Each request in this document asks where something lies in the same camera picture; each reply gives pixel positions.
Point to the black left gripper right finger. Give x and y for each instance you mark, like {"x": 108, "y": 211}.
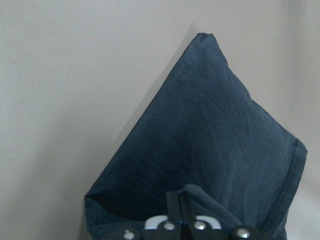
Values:
{"x": 186, "y": 209}

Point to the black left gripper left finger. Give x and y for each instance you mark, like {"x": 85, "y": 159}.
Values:
{"x": 173, "y": 207}

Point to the black graphic t-shirt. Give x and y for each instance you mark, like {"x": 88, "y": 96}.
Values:
{"x": 202, "y": 134}

